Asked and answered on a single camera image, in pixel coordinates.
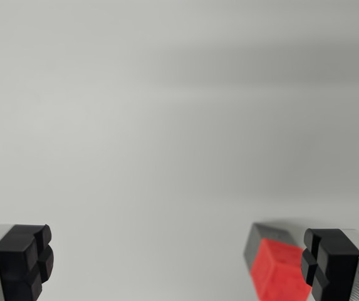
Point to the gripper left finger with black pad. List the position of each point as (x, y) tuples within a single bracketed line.
[(13, 263)]

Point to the red embossed cube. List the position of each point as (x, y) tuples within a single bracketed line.
[(276, 272)]

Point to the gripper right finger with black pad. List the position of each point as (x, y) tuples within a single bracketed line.
[(336, 266)]

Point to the grey embossed cube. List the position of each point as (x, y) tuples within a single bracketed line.
[(270, 232)]

